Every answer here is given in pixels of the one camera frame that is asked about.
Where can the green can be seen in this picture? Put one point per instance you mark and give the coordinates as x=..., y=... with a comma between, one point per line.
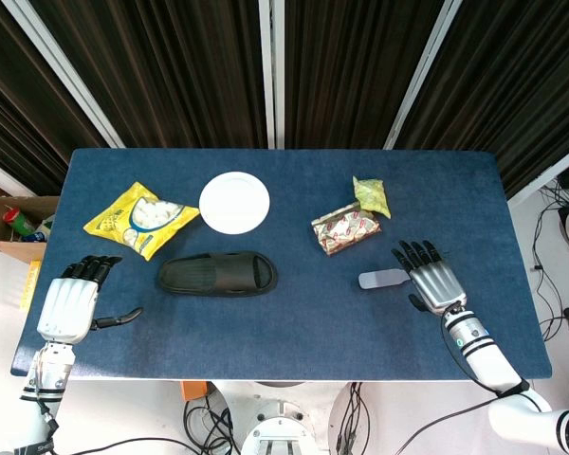
x=19, y=223

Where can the black rubber slipper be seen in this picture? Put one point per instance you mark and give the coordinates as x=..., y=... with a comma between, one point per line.
x=218, y=275

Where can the orange box under table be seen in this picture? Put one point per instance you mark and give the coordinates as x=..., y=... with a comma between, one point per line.
x=193, y=391

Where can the white round plate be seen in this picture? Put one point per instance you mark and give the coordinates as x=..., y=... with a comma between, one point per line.
x=234, y=203

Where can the blue table cloth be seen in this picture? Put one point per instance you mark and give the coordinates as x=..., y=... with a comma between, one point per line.
x=289, y=332

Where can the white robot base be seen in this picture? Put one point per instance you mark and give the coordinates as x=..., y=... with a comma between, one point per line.
x=280, y=417

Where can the yellow flat box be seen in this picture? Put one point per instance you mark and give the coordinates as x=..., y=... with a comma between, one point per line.
x=30, y=284

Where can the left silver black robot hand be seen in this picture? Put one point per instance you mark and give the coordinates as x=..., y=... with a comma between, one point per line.
x=68, y=303

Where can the white partition frame post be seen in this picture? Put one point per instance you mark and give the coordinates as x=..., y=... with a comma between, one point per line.
x=271, y=71
x=422, y=76
x=66, y=76

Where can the yellow snack bag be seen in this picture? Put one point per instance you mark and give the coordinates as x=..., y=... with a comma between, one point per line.
x=137, y=220

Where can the red printed foil snack pack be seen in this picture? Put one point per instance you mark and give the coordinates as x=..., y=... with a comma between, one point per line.
x=346, y=230

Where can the green yellow snack packet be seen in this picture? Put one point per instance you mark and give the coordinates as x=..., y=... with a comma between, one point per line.
x=372, y=196

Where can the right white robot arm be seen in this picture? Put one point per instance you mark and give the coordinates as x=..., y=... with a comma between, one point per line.
x=488, y=360

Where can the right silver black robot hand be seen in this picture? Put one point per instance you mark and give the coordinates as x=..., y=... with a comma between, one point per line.
x=436, y=286

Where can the white blue carton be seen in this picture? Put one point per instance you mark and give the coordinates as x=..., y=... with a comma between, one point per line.
x=42, y=230

